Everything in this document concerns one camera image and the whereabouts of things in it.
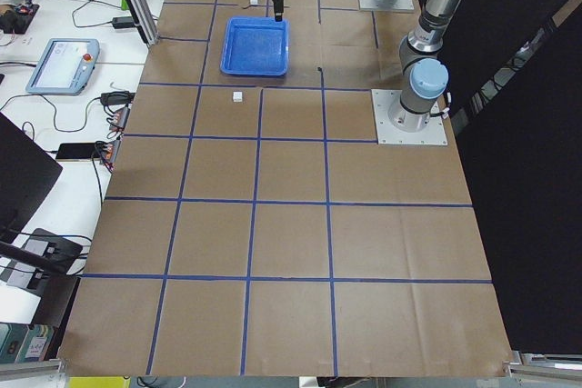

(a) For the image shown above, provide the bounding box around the blue plastic tray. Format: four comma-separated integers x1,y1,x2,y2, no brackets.
220,16,289,76

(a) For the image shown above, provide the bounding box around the black power adapter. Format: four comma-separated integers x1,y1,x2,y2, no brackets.
111,16,135,29

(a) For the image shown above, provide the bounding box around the blue teach pendant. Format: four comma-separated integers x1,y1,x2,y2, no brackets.
25,38,100,95

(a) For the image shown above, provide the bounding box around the brown paper table cover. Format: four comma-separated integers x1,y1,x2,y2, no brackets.
59,0,510,377

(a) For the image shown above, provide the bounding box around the black smartphone on desk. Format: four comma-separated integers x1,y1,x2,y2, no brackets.
55,143,97,162

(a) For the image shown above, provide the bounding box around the black monitor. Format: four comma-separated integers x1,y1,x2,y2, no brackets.
1,114,63,244

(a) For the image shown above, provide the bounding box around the usb hub with cables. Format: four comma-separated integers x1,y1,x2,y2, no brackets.
106,105,130,132

